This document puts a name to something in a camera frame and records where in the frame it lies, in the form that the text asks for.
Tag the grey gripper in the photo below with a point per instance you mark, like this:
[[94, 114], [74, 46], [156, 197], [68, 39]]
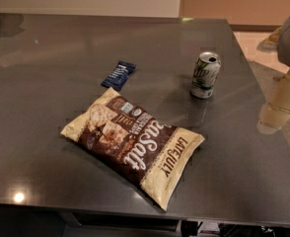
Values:
[[277, 112]]

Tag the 7up soda can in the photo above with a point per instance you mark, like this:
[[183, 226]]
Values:
[[205, 73]]

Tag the Late July chips bag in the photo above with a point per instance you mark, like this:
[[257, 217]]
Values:
[[146, 152]]

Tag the blue snack bar wrapper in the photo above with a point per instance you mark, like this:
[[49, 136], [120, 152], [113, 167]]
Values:
[[119, 75]]

